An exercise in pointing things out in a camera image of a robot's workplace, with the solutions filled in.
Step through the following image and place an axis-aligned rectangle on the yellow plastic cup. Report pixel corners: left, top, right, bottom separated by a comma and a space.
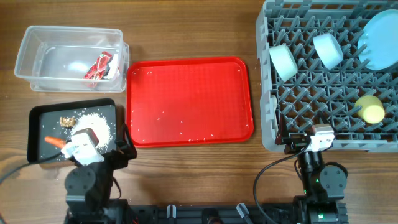
355, 95, 386, 124

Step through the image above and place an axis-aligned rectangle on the brown food scrap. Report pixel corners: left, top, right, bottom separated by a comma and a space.
59, 117, 76, 128

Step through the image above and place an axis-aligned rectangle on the orange carrot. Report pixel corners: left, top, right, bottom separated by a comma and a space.
44, 136, 67, 149

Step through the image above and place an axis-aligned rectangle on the green bowl with rice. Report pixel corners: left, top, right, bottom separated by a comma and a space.
269, 45, 298, 82

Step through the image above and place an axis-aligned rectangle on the light blue bowl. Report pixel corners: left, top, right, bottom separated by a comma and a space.
313, 33, 343, 70

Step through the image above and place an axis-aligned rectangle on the red snack wrapper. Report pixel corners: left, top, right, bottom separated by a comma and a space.
83, 51, 113, 80

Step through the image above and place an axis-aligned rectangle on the light blue plate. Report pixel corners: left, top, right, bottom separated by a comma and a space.
358, 9, 397, 70

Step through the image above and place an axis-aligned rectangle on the white plastic spoon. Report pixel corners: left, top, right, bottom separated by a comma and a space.
270, 95, 278, 134

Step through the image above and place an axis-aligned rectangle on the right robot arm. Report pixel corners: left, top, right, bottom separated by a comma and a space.
275, 112, 348, 223

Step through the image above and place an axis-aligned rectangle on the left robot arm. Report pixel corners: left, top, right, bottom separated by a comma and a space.
62, 124, 139, 223

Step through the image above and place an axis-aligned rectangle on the grey dishwasher rack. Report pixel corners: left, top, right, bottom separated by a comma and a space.
256, 1, 397, 152

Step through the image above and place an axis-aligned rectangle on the black plastic tray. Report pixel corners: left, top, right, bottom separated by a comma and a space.
27, 98, 120, 162

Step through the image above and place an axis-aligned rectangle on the red serving tray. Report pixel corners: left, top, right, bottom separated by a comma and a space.
126, 57, 254, 147

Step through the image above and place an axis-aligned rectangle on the clear plastic bin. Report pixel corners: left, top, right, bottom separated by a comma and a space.
14, 26, 129, 93

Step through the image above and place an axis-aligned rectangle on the left black cable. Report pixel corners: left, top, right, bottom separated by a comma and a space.
0, 152, 63, 187

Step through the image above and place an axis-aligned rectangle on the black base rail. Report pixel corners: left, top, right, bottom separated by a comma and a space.
124, 203, 346, 224

